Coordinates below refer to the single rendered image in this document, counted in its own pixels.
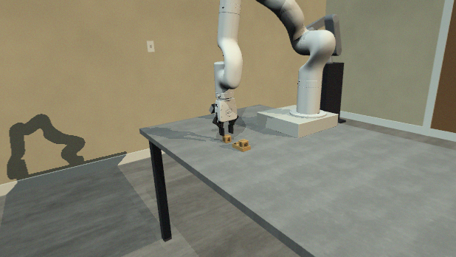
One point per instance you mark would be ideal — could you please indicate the wooden number cube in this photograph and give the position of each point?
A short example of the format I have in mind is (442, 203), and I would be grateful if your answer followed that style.
(226, 138)
(243, 143)

